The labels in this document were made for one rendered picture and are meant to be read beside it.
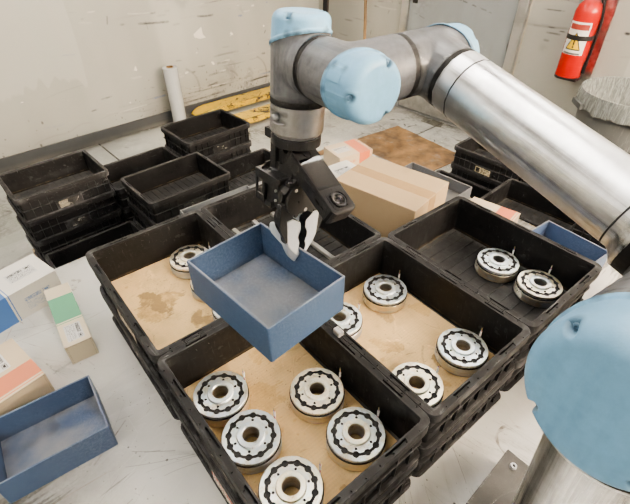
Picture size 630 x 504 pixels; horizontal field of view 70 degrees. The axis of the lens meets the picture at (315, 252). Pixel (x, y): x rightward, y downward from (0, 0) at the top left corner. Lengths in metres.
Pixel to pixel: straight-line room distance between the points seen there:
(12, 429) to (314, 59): 0.96
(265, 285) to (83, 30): 3.35
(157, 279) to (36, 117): 2.88
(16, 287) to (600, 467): 1.30
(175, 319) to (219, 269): 0.33
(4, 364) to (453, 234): 1.16
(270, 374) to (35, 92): 3.27
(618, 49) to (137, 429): 3.40
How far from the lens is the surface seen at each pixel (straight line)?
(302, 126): 0.61
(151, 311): 1.12
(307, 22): 0.58
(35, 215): 2.29
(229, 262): 0.78
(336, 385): 0.89
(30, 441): 1.17
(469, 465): 1.04
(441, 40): 0.59
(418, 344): 1.01
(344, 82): 0.49
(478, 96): 0.54
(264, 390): 0.92
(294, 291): 0.74
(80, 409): 1.16
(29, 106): 3.93
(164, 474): 1.02
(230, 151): 2.58
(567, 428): 0.38
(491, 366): 0.88
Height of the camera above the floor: 1.59
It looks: 39 degrees down
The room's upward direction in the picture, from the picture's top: straight up
